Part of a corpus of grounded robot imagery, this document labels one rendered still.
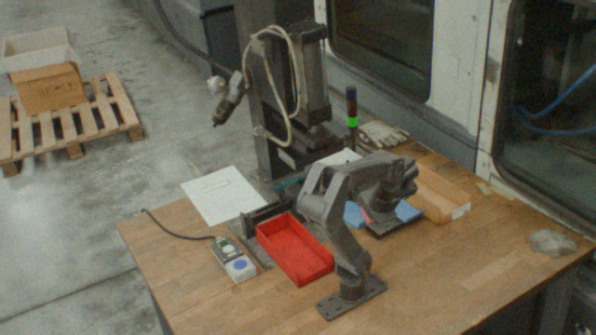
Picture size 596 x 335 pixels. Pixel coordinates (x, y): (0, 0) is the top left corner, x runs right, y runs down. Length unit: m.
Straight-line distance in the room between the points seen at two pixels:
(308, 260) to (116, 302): 1.57
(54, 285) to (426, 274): 2.20
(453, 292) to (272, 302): 0.48
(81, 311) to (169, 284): 1.43
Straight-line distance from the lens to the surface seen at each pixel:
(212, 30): 4.73
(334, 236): 1.27
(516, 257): 1.68
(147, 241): 1.82
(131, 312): 2.93
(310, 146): 1.64
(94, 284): 3.16
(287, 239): 1.70
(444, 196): 1.85
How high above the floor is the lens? 2.00
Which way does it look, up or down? 33 degrees down
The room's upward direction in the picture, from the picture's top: 6 degrees counter-clockwise
